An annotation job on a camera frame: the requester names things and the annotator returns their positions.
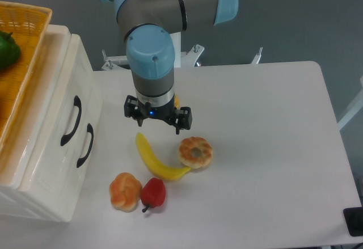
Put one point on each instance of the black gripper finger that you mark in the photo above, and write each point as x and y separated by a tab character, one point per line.
132	110
180	119

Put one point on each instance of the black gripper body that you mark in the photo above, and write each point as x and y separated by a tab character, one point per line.
166	113

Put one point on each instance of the black top drawer handle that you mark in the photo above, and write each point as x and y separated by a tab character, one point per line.
74	121

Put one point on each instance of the black drawer handle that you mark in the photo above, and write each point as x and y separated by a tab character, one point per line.
87	146
74	121

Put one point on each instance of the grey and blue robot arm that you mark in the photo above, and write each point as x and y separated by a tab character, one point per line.
146	27

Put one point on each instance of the white plastic drawer cabinet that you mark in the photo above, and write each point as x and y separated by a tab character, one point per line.
17	149

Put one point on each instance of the yellow toy bell pepper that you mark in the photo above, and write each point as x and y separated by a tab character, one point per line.
176	102

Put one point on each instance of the toy bagel bread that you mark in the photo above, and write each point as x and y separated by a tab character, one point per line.
195	152

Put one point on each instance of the yellow toy banana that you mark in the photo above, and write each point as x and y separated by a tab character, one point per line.
154	165

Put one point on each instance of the red toy bell pepper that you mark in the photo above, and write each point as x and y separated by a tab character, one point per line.
153	194

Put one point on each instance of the toy knotted bread roll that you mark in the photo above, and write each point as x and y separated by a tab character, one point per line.
125	191

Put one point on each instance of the orange woven plastic basket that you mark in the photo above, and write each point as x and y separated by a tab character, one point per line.
28	24

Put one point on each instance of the green toy bell pepper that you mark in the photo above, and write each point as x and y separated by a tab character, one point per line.
10	50

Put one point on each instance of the black device at table corner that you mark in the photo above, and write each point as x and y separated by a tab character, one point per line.
353	219

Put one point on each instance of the black lower drawer handle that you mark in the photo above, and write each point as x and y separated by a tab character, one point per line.
87	146

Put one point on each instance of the white frame at right edge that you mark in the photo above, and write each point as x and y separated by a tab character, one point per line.
351	110

